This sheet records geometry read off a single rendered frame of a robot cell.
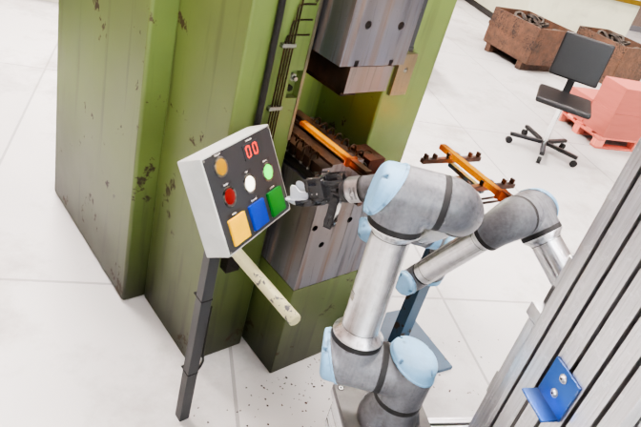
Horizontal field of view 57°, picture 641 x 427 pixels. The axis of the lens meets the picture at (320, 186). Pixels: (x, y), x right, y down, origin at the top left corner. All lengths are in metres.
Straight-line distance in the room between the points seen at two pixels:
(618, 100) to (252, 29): 5.06
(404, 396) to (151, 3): 1.50
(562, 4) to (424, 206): 9.70
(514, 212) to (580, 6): 9.43
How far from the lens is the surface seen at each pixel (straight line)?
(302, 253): 2.23
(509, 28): 8.66
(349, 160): 2.16
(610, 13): 11.35
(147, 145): 2.41
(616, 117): 6.55
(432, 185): 1.16
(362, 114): 2.44
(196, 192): 1.60
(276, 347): 2.55
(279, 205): 1.81
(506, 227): 1.63
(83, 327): 2.76
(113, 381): 2.56
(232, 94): 1.94
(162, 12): 2.21
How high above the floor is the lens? 1.96
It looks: 29 degrees down
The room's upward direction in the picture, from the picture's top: 16 degrees clockwise
